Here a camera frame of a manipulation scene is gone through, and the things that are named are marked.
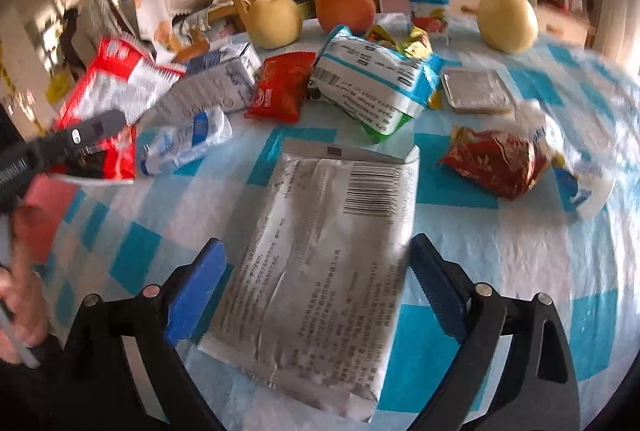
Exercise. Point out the small white blue pouch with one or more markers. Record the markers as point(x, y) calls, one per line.
point(187, 141)

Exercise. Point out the red white snack packet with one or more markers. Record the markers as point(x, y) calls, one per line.
point(125, 81)

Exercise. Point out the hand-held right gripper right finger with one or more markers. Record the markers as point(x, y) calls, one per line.
point(440, 291)

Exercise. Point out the large grey foil packet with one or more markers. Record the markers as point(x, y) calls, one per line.
point(320, 261)

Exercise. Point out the square silver foil packet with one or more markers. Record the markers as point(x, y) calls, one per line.
point(475, 88)

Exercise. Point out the red gold wrapper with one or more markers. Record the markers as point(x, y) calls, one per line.
point(492, 161)

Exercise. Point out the orange red round fruit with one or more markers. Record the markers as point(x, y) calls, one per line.
point(346, 8)

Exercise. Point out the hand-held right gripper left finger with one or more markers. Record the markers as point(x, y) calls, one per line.
point(197, 288)

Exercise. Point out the yellow green wrapper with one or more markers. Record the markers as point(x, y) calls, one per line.
point(400, 42)

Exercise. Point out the white blue drink carton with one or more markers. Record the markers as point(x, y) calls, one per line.
point(215, 81)

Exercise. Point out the yellow pear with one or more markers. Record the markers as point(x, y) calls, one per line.
point(272, 22)
point(507, 21)

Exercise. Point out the white blue green packet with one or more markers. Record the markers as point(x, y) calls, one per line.
point(372, 81)

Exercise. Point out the person's left hand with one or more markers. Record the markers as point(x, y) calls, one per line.
point(22, 311)

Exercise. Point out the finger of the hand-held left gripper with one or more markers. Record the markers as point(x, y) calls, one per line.
point(92, 128)

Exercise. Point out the blue white checked tablecloth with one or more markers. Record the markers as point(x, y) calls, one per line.
point(460, 241)

